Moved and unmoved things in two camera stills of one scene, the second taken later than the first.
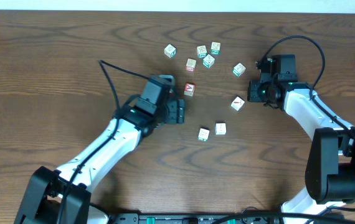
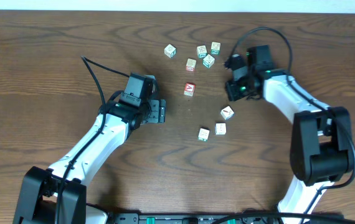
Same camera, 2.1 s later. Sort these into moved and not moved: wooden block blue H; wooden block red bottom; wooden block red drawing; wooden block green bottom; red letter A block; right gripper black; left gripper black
Moved: right gripper black; left gripper black; wooden block red drawing
Not moved: red letter A block; wooden block blue H; wooden block green bottom; wooden block red bottom
